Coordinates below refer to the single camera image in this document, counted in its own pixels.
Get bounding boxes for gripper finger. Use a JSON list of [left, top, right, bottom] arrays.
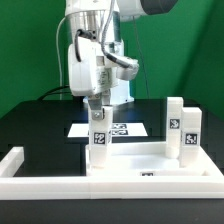
[[88, 93, 110, 120]]

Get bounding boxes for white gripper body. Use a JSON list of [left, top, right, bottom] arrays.
[[68, 37, 117, 96]]

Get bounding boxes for white desk top tray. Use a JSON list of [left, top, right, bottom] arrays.
[[86, 142, 223, 177]]

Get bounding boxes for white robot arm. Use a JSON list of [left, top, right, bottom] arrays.
[[65, 0, 178, 120]]

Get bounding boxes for sheet with fiducial markers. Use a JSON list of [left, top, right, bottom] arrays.
[[68, 123, 147, 138]]

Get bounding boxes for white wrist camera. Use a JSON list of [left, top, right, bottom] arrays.
[[116, 56, 139, 81]]

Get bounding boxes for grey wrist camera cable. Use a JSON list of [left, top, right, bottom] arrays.
[[99, 0, 136, 69]]

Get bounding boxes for white cable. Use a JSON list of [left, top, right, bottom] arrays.
[[55, 18, 68, 100]]

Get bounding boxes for black cables at base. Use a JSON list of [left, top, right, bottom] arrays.
[[37, 84, 72, 102]]

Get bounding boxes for white U-shaped frame fence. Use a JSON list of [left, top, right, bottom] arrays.
[[0, 147, 224, 200]]

